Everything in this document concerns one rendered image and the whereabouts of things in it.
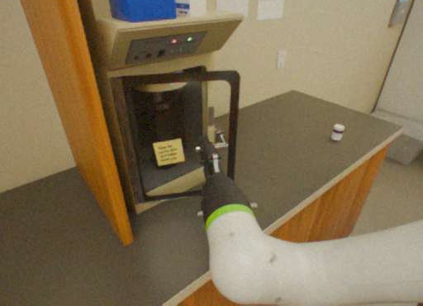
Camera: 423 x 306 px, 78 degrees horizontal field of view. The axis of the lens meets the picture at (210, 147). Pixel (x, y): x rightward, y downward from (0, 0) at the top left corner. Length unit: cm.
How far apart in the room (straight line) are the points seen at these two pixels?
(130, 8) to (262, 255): 47
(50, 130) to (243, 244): 91
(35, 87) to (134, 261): 67
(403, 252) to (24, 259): 85
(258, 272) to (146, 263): 44
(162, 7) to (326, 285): 56
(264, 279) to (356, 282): 12
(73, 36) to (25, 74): 55
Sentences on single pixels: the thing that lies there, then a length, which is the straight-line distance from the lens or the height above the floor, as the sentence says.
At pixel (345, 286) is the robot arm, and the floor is 122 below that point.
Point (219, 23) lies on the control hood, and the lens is 67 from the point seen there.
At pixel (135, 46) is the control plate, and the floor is 146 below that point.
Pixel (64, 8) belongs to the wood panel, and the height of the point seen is 154.
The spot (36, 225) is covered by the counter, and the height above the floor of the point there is 94.
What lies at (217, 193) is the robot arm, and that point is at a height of 124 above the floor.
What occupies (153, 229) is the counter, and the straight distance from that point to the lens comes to 85.
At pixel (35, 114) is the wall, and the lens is 112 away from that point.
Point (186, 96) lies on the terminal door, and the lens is 67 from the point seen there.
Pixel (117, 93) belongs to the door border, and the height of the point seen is 135.
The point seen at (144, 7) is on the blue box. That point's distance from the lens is 57.
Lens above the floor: 157
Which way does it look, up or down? 32 degrees down
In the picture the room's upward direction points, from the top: straight up
